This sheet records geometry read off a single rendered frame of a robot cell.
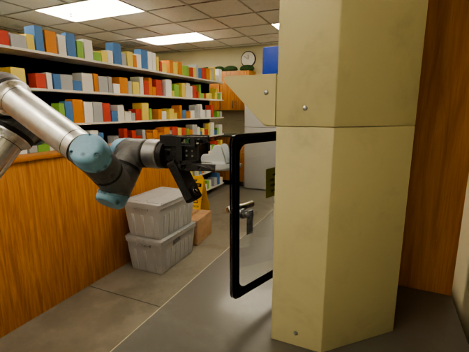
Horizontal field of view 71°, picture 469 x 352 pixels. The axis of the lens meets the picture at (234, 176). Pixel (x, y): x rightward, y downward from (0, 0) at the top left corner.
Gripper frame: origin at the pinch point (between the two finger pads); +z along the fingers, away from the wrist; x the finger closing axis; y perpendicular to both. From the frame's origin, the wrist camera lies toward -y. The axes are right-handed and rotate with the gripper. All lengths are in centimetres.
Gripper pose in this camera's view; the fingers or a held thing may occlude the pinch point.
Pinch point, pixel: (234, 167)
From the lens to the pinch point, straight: 76.2
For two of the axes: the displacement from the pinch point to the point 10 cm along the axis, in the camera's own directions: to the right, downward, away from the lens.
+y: 0.0, -9.8, -2.0
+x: 4.1, -1.8, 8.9
